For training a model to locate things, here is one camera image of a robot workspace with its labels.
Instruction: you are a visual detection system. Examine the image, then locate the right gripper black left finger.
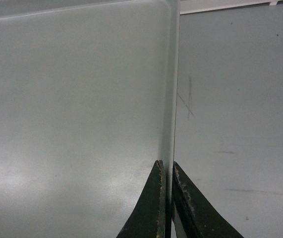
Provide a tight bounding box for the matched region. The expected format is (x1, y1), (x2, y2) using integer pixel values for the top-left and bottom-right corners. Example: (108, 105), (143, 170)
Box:
(117, 160), (166, 238)

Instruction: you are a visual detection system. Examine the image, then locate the silver grey rectangular tray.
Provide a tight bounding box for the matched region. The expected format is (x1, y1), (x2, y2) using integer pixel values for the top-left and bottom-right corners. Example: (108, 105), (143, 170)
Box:
(0, 0), (180, 238)

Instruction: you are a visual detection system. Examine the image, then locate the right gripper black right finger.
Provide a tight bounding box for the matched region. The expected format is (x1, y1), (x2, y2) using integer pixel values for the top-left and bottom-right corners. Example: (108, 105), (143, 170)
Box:
(172, 162), (242, 238)

